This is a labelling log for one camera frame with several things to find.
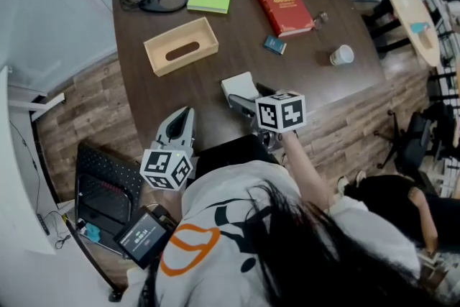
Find wooden tissue holder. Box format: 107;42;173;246
142;16;220;78

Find black device with screen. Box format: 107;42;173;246
112;206;178;270

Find white paper cup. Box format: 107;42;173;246
329;44;356;67

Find black office chair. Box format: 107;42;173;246
374;101;449;188

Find person's right forearm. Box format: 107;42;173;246
281;132;338;212

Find black mesh chair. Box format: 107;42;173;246
73;141;145;257

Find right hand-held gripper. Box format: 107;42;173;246
228;82;308;155

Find black power strip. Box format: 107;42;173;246
35;213;52;237

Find small blue box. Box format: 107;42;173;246
262;35;288;56

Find red hardcover book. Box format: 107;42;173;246
251;0;316;39

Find small blue object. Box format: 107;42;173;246
85;222;102;242

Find person's grey printed shirt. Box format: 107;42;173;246
121;159;422;307

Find person's black trousers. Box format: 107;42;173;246
193;134;282;172

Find white tissues pack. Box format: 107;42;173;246
220;71;262;108

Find round light wooden table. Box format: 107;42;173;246
382;0;443;68

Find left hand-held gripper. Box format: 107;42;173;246
139;106;200;193

